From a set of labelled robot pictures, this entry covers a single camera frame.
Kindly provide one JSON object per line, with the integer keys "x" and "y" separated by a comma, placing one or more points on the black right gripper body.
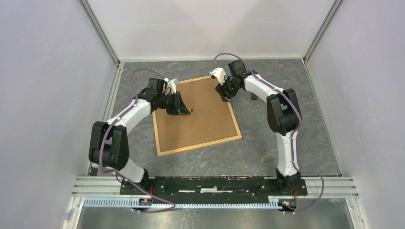
{"x": 229, "y": 86}

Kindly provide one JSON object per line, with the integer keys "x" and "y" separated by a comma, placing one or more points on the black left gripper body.
{"x": 167, "y": 102}

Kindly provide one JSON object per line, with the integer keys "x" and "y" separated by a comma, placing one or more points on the wooden picture frame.
{"x": 215, "y": 123}

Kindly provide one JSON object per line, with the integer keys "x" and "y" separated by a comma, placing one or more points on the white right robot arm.
{"x": 283, "y": 113}

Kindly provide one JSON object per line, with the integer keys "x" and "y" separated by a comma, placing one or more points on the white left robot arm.
{"x": 109, "y": 147}

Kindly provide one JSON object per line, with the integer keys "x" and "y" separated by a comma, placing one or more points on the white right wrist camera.
{"x": 219, "y": 74}

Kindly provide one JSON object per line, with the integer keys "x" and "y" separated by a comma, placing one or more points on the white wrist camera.
{"x": 171, "y": 86}
{"x": 219, "y": 74}

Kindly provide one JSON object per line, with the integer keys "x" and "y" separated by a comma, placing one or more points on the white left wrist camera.
{"x": 171, "y": 86}

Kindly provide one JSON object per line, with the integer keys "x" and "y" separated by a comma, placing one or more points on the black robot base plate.
{"x": 223, "y": 190}

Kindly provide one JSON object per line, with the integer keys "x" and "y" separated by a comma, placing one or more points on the aluminium rail profile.
{"x": 312, "y": 187}

